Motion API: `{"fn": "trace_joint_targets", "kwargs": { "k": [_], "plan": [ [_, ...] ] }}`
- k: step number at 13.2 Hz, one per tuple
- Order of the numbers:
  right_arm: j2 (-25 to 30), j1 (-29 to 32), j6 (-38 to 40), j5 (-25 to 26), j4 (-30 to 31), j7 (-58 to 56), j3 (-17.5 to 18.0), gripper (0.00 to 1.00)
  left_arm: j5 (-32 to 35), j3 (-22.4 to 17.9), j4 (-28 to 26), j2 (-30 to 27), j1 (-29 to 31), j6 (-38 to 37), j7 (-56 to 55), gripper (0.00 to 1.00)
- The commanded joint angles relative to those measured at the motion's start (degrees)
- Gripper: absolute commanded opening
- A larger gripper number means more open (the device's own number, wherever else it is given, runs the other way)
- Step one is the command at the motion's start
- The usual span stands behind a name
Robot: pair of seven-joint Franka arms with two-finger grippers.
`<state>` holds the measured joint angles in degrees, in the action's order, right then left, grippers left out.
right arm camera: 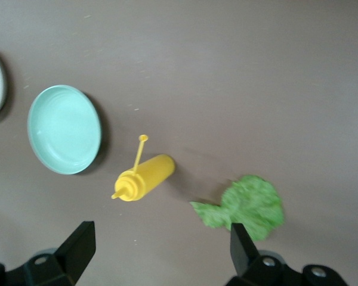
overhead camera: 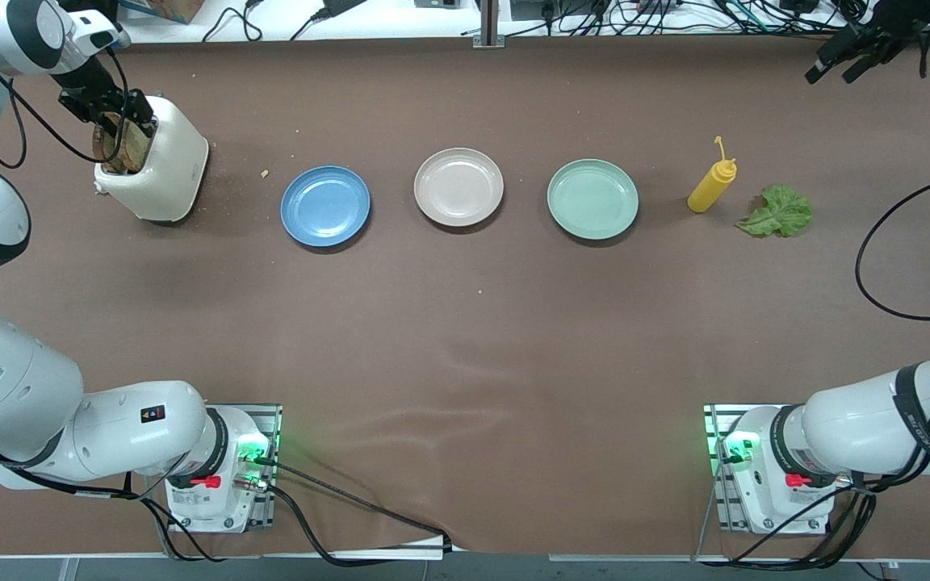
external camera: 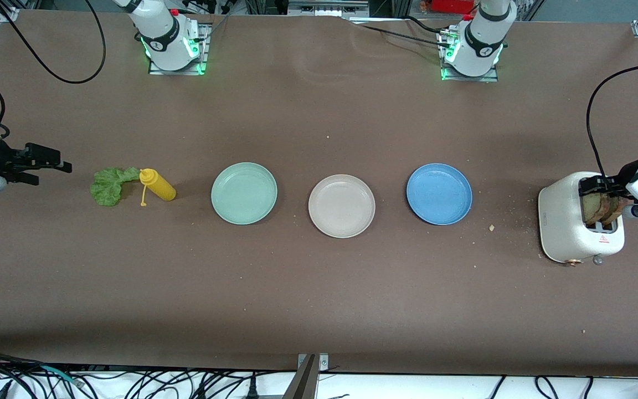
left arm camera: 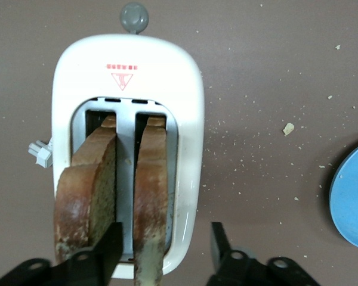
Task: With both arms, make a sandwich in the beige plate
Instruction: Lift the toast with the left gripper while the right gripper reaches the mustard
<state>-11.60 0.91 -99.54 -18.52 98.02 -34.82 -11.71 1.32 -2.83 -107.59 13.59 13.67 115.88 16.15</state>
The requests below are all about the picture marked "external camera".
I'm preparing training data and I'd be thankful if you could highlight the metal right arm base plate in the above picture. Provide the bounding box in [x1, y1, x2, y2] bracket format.
[147, 22, 210, 76]

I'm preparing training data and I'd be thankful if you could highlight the beige plate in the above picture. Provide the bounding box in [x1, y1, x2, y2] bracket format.
[308, 174, 376, 239]

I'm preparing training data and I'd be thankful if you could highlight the metal table edge bracket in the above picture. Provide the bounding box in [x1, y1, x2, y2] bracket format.
[281, 352, 331, 399]

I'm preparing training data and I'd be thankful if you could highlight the long black right arm cable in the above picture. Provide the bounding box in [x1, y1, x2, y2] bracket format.
[0, 0, 106, 85]

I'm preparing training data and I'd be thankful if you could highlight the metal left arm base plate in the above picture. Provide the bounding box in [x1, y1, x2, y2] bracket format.
[440, 30, 500, 83]

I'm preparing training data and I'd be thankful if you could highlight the mint green plate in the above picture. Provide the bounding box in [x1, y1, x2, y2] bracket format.
[211, 162, 279, 226]

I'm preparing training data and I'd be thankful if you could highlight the yellow squeeze bottle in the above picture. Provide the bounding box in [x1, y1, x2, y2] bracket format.
[139, 168, 177, 207]

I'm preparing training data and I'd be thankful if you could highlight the green lettuce leaf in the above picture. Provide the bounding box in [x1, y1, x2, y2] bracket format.
[90, 167, 141, 208]

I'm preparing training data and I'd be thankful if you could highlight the teal cable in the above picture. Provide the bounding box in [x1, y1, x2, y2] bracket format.
[39, 365, 84, 387]

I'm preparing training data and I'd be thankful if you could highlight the metal frame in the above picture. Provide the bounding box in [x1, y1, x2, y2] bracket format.
[287, 0, 371, 18]

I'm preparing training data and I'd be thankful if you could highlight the toasted bread slice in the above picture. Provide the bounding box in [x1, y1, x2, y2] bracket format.
[582, 191, 610, 227]
[607, 197, 629, 225]

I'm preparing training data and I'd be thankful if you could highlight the black cable tangle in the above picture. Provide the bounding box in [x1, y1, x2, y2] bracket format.
[0, 352, 297, 399]

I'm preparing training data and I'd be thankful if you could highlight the red box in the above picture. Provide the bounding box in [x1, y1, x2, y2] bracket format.
[423, 0, 477, 14]

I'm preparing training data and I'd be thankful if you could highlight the black cable on table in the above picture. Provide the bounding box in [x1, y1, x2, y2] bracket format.
[359, 23, 452, 48]
[405, 16, 444, 35]

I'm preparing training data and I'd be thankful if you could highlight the blue plate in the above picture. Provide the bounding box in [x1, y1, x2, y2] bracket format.
[406, 163, 473, 226]

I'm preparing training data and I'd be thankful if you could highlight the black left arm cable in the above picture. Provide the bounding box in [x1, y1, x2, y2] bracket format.
[586, 64, 638, 183]

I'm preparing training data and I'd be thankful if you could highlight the white toaster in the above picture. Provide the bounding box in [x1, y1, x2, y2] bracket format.
[538, 171, 627, 267]

